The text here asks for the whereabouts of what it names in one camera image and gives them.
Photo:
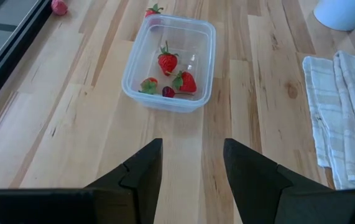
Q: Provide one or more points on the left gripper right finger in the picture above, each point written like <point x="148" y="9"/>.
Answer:
<point x="258" y="186"/>

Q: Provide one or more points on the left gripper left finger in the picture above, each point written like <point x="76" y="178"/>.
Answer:
<point x="127" y="193"/>

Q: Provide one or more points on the dark red artificial cherry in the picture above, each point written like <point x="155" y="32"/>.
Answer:
<point x="168" y="91"/>

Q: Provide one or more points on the pale orange artificial strawberry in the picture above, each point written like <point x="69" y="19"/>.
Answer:
<point x="150" y="85"/>

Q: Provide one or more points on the red artificial strawberry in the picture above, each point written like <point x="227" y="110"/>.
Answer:
<point x="168" y="62"/>
<point x="187" y="82"/>
<point x="152" y="12"/>

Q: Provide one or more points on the clear plastic tupperware container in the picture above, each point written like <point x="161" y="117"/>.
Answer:
<point x="140" y="62"/>

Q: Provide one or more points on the white plaid dish towel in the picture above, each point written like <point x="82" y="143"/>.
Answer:
<point x="345" y="118"/>

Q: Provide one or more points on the white plant pot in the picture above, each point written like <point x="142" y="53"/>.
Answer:
<point x="342" y="12"/>

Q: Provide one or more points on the pink artificial raspberry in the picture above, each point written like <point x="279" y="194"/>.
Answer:
<point x="59" y="7"/>

